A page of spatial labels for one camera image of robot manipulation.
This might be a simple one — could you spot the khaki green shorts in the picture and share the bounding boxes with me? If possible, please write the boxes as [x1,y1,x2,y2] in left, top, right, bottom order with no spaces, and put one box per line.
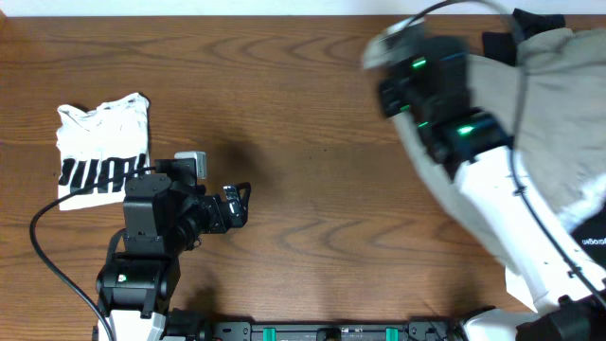
[391,28,605,269]

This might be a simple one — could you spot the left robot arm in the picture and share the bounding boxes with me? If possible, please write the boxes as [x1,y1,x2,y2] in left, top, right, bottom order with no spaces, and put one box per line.
[96,173,251,340]

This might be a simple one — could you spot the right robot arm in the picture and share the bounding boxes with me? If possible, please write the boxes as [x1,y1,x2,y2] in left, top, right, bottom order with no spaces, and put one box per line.
[363,17,605,340]

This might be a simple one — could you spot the folded white printed t-shirt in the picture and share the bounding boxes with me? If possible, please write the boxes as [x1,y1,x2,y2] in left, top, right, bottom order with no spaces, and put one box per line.
[56,93,150,198]

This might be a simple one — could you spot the black garment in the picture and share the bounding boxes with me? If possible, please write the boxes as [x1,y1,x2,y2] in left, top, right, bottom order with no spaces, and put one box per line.
[482,9,566,66]

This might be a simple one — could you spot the white garment under pile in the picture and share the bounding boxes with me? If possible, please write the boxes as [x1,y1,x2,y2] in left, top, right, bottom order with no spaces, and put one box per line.
[505,174,605,311]

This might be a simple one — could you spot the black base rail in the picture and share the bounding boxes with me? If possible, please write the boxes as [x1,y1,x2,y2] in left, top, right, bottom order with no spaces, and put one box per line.
[213,320,466,341]

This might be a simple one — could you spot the left black cable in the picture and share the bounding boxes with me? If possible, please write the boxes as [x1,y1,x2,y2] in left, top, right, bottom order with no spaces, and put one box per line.
[28,165,157,341]

